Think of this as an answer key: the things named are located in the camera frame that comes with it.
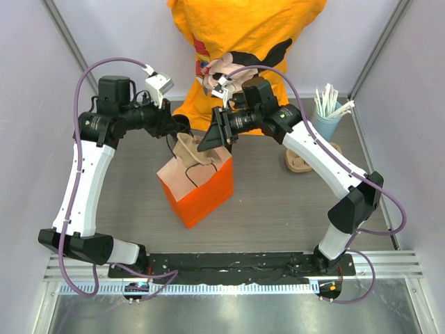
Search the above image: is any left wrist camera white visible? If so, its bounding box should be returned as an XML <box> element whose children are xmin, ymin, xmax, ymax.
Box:
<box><xmin>143</xmin><ymin>64</ymin><xmax>174</xmax><ymax>109</ymax></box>

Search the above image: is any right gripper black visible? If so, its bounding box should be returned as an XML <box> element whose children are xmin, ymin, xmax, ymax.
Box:
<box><xmin>198</xmin><ymin>106</ymin><xmax>261</xmax><ymax>153</ymax></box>

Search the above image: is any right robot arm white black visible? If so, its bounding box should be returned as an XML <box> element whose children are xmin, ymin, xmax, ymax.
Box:
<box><xmin>197</xmin><ymin>77</ymin><xmax>384</xmax><ymax>275</ymax></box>

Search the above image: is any pulp cup carrier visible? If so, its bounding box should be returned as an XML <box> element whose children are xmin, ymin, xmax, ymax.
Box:
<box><xmin>173</xmin><ymin>133</ymin><xmax>222</xmax><ymax>168</ymax></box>
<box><xmin>284</xmin><ymin>143</ymin><xmax>343</xmax><ymax>173</ymax></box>

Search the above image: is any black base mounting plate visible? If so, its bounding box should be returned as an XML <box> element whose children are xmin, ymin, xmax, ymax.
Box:
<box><xmin>129</xmin><ymin>252</ymin><xmax>356</xmax><ymax>285</ymax></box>

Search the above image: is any aluminium frame rail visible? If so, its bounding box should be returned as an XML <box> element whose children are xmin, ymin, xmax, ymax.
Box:
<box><xmin>38</xmin><ymin>0</ymin><xmax>100</xmax><ymax>95</ymax></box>

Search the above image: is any orange paper bag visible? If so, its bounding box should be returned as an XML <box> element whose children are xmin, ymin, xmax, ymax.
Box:
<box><xmin>157</xmin><ymin>147</ymin><xmax>234</xmax><ymax>228</ymax></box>

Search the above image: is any orange cartoon mouse cloth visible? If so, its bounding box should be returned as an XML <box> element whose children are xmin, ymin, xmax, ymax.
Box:
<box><xmin>168</xmin><ymin>0</ymin><xmax>326</xmax><ymax>131</ymax></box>

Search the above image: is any light blue straw holder cup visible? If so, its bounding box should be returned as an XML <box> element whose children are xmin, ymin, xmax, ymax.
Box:
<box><xmin>310</xmin><ymin>104</ymin><xmax>341</xmax><ymax>141</ymax></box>

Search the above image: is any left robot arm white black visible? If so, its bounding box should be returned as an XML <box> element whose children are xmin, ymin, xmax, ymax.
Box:
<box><xmin>38</xmin><ymin>73</ymin><xmax>187</xmax><ymax>278</ymax></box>

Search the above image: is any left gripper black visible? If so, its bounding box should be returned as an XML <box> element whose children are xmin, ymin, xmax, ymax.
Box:
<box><xmin>120</xmin><ymin>92</ymin><xmax>180</xmax><ymax>138</ymax></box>

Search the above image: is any white slotted cable duct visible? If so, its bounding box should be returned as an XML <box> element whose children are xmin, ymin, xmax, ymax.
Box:
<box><xmin>58</xmin><ymin>282</ymin><xmax>321</xmax><ymax>296</ymax></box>

